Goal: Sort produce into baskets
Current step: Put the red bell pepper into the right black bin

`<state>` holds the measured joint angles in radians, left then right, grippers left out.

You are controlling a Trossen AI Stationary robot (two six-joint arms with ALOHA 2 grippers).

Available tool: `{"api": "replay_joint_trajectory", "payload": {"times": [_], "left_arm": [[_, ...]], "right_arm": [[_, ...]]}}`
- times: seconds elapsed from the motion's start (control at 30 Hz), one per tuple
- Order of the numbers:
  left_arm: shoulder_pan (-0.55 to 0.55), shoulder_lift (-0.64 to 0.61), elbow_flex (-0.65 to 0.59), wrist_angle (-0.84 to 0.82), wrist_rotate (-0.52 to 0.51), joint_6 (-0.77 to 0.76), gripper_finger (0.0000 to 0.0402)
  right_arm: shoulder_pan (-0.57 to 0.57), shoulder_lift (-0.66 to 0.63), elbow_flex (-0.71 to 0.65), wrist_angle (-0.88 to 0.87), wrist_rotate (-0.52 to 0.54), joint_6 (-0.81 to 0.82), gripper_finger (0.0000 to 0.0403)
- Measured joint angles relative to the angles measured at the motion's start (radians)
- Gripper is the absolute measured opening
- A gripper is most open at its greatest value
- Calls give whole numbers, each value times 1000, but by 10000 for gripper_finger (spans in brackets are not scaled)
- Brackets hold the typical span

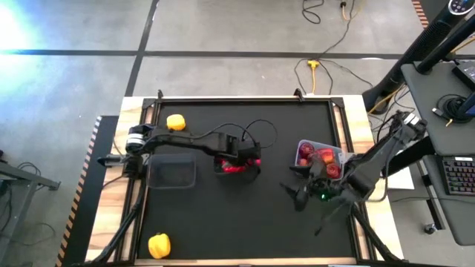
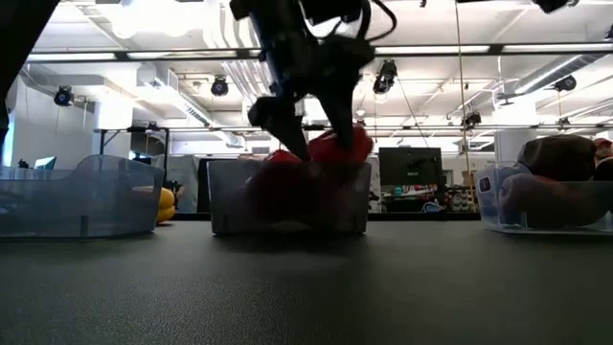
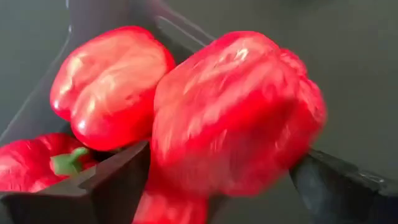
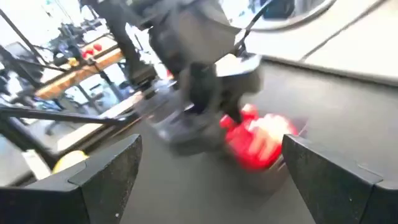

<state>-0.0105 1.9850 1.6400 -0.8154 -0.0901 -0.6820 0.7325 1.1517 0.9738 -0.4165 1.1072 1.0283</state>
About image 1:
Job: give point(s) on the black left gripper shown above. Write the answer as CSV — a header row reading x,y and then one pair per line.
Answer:
x,y
246,154

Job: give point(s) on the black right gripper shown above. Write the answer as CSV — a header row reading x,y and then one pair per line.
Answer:
x,y
326,187

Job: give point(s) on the red bell pepper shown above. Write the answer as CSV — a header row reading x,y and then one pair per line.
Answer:
x,y
257,162
234,169

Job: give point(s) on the dark red apple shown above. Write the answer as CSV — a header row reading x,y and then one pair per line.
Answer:
x,y
306,149

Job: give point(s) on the yellow bell pepper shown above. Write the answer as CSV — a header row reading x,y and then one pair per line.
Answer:
x,y
159,245
176,122

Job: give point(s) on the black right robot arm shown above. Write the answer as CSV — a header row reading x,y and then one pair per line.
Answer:
x,y
375,159

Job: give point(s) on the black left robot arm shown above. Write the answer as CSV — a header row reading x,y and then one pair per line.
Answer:
x,y
208,142

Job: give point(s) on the clear plastic basket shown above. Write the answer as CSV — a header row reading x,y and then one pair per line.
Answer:
x,y
237,177
170,172

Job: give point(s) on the translucent white plastic basket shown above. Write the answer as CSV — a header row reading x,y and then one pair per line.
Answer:
x,y
343,155

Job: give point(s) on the white paper sheet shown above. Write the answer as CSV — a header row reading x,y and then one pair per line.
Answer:
x,y
402,181

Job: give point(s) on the backlit black keyboard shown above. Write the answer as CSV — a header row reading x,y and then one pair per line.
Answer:
x,y
460,176

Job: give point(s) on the grey keyboard desk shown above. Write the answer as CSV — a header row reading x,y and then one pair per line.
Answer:
x,y
460,219

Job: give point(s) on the black hazard-striped floor mat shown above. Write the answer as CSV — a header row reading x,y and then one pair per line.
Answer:
x,y
89,193

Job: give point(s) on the black tower fan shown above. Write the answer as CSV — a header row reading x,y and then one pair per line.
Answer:
x,y
415,52

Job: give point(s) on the grey side table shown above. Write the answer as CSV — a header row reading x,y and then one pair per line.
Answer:
x,y
22,181

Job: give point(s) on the black table frame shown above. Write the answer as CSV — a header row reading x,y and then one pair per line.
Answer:
x,y
241,99

